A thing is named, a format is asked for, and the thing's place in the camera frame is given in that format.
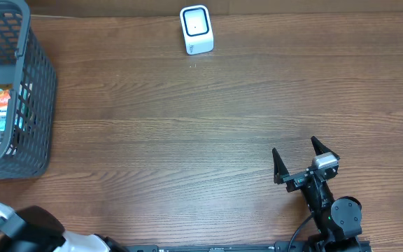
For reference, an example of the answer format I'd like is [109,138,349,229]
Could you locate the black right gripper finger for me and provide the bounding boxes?
[272,148,290,184]
[311,136,340,160]

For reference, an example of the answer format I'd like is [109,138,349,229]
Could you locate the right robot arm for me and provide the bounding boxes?
[272,136,372,252]

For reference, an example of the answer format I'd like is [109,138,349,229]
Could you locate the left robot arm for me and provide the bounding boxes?
[0,203,127,252]

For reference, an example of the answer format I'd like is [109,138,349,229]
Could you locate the white barcode scanner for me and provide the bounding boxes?
[179,5,214,55]

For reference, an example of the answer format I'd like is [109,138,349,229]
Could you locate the grey plastic mesh basket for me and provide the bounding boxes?
[0,0,57,179]

